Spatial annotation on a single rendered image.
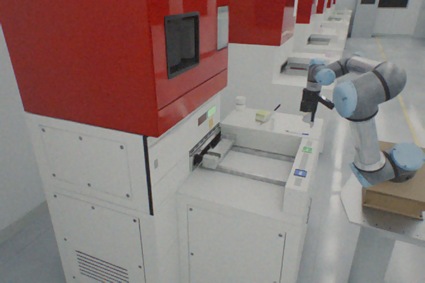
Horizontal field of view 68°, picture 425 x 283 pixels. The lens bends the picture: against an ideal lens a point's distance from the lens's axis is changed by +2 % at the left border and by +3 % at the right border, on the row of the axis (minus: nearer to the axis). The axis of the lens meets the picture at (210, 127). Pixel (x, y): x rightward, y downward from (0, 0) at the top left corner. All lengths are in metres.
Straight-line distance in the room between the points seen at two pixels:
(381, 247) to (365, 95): 0.93
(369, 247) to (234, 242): 0.67
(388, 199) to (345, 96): 0.70
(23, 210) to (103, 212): 1.37
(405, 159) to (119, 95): 1.16
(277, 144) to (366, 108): 0.92
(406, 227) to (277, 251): 0.56
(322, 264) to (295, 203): 1.08
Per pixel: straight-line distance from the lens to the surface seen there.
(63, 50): 1.43
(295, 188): 1.46
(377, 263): 1.92
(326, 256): 2.59
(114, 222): 1.69
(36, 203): 3.06
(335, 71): 1.53
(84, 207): 1.78
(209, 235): 1.71
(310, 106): 1.67
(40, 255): 2.74
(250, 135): 2.01
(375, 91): 1.15
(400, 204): 1.71
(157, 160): 1.38
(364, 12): 13.93
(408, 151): 1.48
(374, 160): 1.39
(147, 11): 1.14
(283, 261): 1.65
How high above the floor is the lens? 1.77
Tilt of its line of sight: 24 degrees down
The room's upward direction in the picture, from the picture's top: straight up
